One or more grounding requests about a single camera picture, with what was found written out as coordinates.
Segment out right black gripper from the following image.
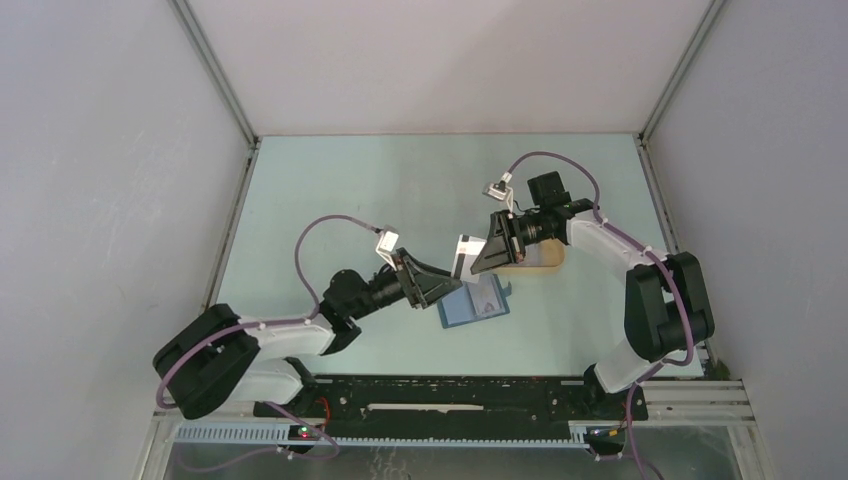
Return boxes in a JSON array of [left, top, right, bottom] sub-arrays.
[[471, 210, 547, 275]]

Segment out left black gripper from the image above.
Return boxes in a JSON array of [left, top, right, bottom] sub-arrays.
[[348, 247, 461, 321]]

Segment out beige oval tray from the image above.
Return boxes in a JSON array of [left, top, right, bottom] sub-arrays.
[[494, 239, 567, 275]]

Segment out blue card holder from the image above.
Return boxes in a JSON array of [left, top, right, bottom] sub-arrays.
[[437, 273, 513, 329]]

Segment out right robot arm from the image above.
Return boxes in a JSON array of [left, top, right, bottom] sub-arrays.
[[470, 172, 714, 418]]

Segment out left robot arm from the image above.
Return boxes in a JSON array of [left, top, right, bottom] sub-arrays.
[[153, 249, 463, 420]]

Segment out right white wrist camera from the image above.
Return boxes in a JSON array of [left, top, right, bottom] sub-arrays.
[[482, 180, 514, 212]]

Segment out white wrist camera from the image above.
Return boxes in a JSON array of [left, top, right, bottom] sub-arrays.
[[482, 180, 514, 212], [375, 225, 399, 270]]

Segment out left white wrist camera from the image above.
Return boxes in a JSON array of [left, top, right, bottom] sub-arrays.
[[375, 225, 399, 270]]

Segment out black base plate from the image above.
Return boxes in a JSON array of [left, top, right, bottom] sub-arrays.
[[283, 375, 648, 441]]

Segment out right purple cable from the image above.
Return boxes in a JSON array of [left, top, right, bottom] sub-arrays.
[[503, 151, 697, 478]]

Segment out aluminium frame rail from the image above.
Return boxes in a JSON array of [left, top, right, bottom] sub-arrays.
[[152, 376, 757, 429]]

